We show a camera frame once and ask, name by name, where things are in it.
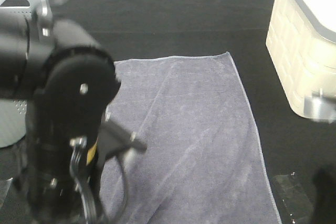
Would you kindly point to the black table mat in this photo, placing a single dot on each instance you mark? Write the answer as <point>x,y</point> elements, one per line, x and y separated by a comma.
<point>148,29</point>

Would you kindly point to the grey towel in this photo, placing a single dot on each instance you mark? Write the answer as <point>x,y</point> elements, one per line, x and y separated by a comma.
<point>204,162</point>

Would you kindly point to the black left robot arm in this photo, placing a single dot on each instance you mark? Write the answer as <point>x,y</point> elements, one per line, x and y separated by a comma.
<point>67,80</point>

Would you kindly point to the cream storage bin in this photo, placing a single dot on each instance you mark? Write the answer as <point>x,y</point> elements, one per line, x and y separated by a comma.
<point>301,44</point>

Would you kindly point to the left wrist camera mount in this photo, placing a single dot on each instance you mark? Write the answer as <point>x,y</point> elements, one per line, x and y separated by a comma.
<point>113,139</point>

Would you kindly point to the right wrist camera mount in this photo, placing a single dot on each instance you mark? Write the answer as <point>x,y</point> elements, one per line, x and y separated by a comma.
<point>320,107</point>

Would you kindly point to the clear tape strip right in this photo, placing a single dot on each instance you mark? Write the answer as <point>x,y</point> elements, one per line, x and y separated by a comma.
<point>299,206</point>

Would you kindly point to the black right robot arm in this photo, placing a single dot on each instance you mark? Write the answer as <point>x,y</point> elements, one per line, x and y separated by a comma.
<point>324,181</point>

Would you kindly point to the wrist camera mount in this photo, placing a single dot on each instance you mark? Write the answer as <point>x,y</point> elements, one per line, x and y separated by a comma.
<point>113,139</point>
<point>320,107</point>

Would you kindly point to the clear tape strip left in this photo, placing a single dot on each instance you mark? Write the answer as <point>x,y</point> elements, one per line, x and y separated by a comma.
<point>4,188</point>

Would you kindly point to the clear tape strip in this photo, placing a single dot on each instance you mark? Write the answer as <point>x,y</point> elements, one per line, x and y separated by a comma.
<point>4,188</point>
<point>299,206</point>

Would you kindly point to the grey perforated laundry basket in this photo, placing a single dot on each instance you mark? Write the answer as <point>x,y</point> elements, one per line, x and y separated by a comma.
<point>14,54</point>

